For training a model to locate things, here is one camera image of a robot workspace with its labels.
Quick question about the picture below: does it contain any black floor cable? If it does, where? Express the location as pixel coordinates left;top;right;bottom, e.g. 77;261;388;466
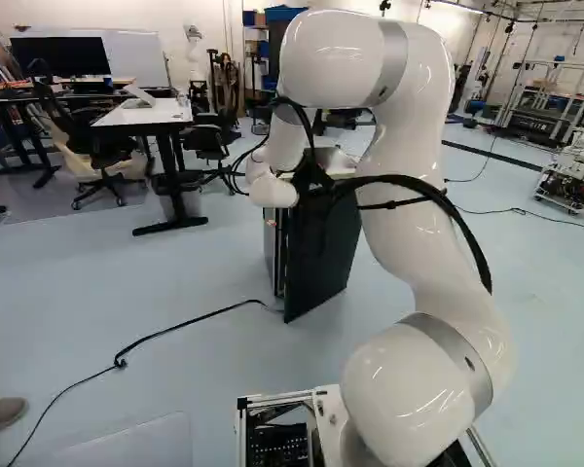
3;298;276;467

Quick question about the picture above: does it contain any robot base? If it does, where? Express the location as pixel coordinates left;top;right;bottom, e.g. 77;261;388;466
233;382;495;467

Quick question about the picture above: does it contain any black computer monitor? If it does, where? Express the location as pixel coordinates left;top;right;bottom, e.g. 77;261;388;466
9;35;113;82

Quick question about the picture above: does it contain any black office chair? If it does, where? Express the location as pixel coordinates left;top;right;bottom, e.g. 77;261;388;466
31;77;150;211
180;107;241;197

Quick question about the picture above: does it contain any wooden desk with black legs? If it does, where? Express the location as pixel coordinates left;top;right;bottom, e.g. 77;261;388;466
0;76;137;190

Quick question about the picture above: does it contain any white table with black legs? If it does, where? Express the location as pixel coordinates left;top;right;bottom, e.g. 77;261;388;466
90;95;210;238

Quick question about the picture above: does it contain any white equipment cart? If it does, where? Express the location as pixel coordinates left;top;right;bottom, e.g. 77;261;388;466
531;112;584;216

